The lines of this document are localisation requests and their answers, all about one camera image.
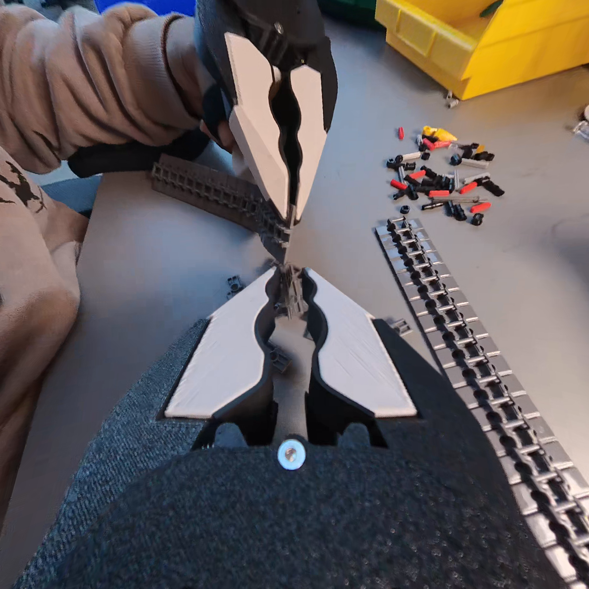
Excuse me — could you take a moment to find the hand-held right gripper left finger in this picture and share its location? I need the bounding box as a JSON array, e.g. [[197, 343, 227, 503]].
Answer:
[[163, 268, 278, 419]]

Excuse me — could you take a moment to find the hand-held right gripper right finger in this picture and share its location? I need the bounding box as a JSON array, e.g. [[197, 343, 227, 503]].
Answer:
[[302, 268, 419, 419]]

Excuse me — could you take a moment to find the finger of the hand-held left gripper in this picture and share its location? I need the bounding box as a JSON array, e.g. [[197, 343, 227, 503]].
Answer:
[[224, 32, 293, 226], [293, 64, 328, 221]]

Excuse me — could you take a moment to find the grey toy track belt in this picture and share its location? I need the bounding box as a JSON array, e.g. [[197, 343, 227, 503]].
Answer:
[[151, 154, 306, 320], [375, 217, 589, 585]]

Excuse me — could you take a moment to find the pile of small building pieces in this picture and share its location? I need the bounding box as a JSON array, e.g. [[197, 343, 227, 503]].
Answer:
[[387, 125, 505, 226]]

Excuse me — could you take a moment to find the person's left forearm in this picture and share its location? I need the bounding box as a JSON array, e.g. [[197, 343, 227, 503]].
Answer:
[[0, 5, 208, 175]]

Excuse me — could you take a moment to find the grey desk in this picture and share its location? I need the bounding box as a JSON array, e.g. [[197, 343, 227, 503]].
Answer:
[[0, 18, 589, 576]]

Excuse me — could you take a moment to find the green plastic storage bin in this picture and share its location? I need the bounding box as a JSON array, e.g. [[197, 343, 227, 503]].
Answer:
[[318, 0, 387, 28]]

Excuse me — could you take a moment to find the black chair armrest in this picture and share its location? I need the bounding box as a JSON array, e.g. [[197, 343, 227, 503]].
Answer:
[[68, 129, 212, 179]]

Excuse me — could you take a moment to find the blue plastic storage bin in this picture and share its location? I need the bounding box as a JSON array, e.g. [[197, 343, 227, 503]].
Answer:
[[94, 0, 196, 17]]

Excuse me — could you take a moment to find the grey chair seat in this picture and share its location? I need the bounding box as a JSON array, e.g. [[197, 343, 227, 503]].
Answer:
[[41, 177, 103, 217]]

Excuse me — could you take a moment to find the yellow plastic storage bin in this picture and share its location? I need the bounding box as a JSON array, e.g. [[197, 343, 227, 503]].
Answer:
[[375, 0, 589, 101]]

